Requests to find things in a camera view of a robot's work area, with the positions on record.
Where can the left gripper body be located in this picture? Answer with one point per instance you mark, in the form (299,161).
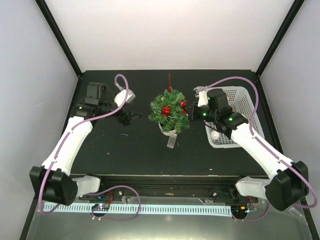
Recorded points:
(124,120)

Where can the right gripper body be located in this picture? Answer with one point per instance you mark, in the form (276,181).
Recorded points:
(196,116)

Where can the red santa ornament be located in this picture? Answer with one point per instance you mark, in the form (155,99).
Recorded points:
(183,106)

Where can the red gift box ornament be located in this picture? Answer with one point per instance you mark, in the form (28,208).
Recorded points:
(166,110)

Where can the small green christmas tree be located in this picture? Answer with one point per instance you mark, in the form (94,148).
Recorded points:
(168,112)

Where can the red star ornament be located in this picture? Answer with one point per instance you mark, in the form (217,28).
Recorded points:
(169,83)

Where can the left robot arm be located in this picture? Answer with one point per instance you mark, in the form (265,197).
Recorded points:
(51,181)

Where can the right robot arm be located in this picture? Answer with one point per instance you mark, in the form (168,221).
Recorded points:
(286,181)

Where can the large white ball ornament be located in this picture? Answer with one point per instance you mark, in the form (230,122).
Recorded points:
(214,135)

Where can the white plastic basket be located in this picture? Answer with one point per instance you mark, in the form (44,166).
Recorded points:
(240,101)

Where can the left circuit board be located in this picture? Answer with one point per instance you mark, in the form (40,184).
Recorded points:
(101,207)

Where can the circuit board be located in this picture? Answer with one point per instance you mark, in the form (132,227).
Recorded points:
(247,208)
(101,207)

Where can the right circuit board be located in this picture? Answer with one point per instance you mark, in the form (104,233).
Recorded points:
(247,208)

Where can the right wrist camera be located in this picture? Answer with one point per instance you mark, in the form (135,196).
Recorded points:
(201,93)

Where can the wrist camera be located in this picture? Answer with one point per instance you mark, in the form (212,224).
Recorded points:
(201,93)
(119,98)

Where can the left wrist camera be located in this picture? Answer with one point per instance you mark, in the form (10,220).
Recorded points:
(119,98)

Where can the white slotted cable duct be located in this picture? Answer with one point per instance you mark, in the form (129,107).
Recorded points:
(150,209)

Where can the black frame post left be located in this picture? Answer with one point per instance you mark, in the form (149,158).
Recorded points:
(48,16)

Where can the black frame post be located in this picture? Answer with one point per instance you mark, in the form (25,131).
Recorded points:
(281,32)
(48,16)

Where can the black frame post right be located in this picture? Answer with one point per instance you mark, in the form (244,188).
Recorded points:
(281,32)

